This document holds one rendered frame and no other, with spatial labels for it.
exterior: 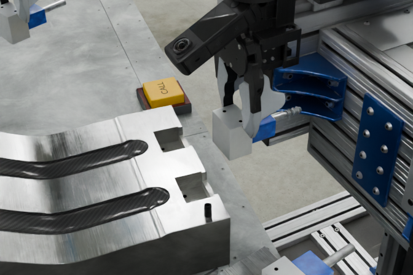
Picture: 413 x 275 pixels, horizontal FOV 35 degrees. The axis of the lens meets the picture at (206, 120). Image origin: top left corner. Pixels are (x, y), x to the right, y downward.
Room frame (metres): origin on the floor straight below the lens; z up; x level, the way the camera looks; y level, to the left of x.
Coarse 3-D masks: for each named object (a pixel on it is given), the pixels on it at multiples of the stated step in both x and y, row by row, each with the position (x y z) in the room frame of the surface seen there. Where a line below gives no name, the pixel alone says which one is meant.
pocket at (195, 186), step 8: (184, 176) 0.67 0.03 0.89; (192, 176) 0.67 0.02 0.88; (200, 176) 0.67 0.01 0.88; (184, 184) 0.67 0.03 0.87; (192, 184) 0.67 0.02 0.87; (200, 184) 0.67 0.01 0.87; (208, 184) 0.66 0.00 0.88; (184, 192) 0.66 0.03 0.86; (192, 192) 0.66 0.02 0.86; (200, 192) 0.66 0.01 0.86; (208, 192) 0.65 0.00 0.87; (192, 200) 0.65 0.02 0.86
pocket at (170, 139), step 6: (156, 132) 0.77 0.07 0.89; (162, 132) 0.77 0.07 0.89; (168, 132) 0.77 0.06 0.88; (174, 132) 0.78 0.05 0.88; (180, 132) 0.78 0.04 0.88; (156, 138) 0.77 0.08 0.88; (162, 138) 0.77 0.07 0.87; (168, 138) 0.77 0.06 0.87; (174, 138) 0.78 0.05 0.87; (180, 138) 0.77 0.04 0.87; (162, 144) 0.77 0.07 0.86; (168, 144) 0.77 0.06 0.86; (174, 144) 0.77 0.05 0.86; (180, 144) 0.77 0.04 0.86; (186, 144) 0.75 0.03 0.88; (162, 150) 0.75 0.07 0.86; (168, 150) 0.75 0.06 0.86; (174, 150) 0.75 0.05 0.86
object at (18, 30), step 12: (60, 0) 1.11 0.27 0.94; (0, 12) 1.02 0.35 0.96; (12, 12) 1.02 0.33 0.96; (36, 12) 1.05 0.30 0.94; (0, 24) 1.02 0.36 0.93; (12, 24) 1.01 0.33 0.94; (24, 24) 1.02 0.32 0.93; (36, 24) 1.04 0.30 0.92; (12, 36) 1.00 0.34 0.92; (24, 36) 1.02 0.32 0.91
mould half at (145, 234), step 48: (0, 144) 0.72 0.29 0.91; (48, 144) 0.75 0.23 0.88; (96, 144) 0.74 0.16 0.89; (0, 192) 0.62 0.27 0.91; (48, 192) 0.64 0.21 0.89; (96, 192) 0.64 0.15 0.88; (0, 240) 0.53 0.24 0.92; (48, 240) 0.55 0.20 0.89; (96, 240) 0.56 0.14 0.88; (144, 240) 0.55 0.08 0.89; (192, 240) 0.57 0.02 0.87
